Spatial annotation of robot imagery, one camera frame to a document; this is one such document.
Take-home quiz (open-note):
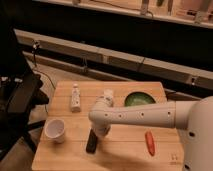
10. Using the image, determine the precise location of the black eraser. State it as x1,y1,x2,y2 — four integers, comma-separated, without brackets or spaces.
86,130,98,154

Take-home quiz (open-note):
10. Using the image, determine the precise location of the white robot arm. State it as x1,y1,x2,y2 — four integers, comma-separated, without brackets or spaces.
88,96,213,171

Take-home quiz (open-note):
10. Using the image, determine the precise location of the white tube bottle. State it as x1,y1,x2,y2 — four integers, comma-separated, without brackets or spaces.
71,84,81,112

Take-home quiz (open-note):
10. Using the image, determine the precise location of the green bowl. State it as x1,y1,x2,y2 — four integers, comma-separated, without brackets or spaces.
124,92,155,107

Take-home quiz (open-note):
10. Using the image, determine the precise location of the white cup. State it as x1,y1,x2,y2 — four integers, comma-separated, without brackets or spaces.
44,119,65,143

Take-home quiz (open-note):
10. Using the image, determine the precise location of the orange carrot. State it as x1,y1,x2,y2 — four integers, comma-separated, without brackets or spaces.
145,131,155,156

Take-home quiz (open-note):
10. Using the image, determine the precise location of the black office chair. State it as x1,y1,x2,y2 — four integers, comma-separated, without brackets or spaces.
0,28,49,162

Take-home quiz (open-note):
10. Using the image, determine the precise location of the black cable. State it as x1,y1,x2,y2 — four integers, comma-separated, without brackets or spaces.
31,40,57,90

